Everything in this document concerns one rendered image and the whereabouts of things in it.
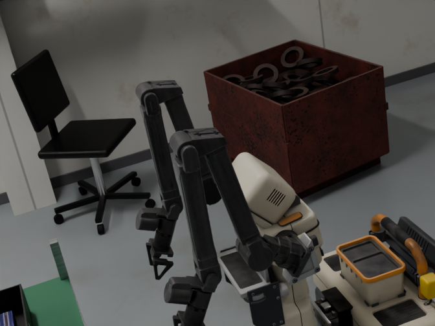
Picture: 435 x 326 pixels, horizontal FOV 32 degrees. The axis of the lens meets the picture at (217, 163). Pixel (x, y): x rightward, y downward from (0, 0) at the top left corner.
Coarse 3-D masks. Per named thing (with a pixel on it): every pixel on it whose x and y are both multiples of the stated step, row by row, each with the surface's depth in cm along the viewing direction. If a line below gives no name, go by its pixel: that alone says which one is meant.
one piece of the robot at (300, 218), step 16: (304, 208) 222; (256, 224) 223; (288, 224) 218; (304, 224) 219; (320, 240) 223; (320, 256) 233; (272, 272) 229; (288, 288) 235; (304, 288) 237; (288, 304) 237; (304, 304) 236; (288, 320) 234; (304, 320) 236
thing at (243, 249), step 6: (264, 234) 208; (264, 240) 209; (270, 240) 206; (240, 246) 207; (246, 246) 204; (270, 246) 204; (276, 246) 205; (240, 252) 207; (246, 252) 203; (276, 252) 206
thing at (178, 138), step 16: (208, 128) 192; (176, 144) 186; (192, 144) 185; (208, 144) 186; (224, 144) 187; (208, 160) 190; (224, 160) 191; (224, 176) 193; (224, 192) 195; (240, 192) 196; (240, 208) 198; (240, 224) 200; (240, 240) 202; (256, 240) 200; (256, 256) 202; (272, 256) 203
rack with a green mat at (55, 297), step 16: (64, 272) 262; (32, 288) 261; (48, 288) 259; (64, 288) 257; (32, 304) 252; (48, 304) 251; (64, 304) 249; (32, 320) 244; (48, 320) 243; (64, 320) 241; (80, 320) 240
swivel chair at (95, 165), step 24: (24, 72) 459; (48, 72) 483; (24, 96) 457; (48, 96) 479; (48, 120) 476; (96, 120) 503; (120, 120) 496; (48, 144) 480; (72, 144) 473; (96, 144) 467; (96, 168) 492; (96, 192) 507; (144, 192) 495; (96, 216) 477
